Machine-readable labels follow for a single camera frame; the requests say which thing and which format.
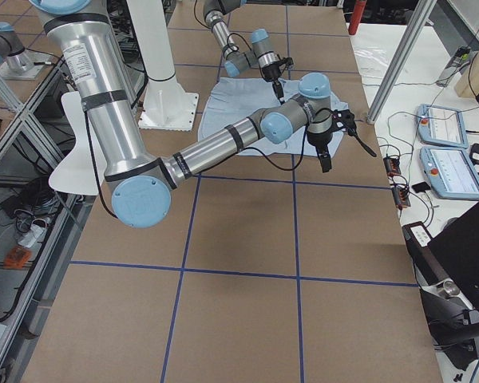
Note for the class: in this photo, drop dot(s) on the white plastic chair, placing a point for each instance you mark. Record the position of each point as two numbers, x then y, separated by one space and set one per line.
74 174

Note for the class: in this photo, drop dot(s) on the black relay box with wires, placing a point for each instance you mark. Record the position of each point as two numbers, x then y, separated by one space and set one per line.
392 166

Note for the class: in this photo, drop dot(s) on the upper blue teach pendant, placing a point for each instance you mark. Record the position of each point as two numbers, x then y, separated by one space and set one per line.
441 126

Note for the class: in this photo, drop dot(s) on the orange device on floor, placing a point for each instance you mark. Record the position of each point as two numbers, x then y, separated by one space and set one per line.
16 258

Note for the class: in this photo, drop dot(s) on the blue teach pendant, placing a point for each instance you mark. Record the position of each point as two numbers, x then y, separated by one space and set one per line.
441 126
450 173

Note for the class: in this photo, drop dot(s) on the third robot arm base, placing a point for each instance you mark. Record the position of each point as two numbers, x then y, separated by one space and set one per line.
16 63

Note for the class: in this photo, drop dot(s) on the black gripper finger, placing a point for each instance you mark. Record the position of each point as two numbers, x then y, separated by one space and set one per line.
324 158
278 90

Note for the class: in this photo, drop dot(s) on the black laptop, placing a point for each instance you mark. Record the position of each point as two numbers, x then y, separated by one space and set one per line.
453 253

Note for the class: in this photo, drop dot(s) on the lower blue teach pendant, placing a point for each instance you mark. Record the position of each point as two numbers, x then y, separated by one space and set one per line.
450 173

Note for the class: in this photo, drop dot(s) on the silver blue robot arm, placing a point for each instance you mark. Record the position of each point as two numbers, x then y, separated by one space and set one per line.
141 183
240 55

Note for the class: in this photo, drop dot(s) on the red cylinder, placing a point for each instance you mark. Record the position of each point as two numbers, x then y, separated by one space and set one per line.
356 16

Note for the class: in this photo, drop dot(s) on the aluminium frame post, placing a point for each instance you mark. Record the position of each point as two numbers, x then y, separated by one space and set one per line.
405 46

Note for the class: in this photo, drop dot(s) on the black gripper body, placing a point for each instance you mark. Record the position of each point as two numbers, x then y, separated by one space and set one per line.
271 73
318 140

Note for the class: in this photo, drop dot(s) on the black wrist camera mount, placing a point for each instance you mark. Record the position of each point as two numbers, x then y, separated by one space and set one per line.
344 120

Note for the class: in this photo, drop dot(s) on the clear plastic bag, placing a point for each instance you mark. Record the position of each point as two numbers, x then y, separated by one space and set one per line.
371 61

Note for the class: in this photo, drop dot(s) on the white camera mast with base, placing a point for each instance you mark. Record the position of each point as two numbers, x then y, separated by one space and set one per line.
166 104

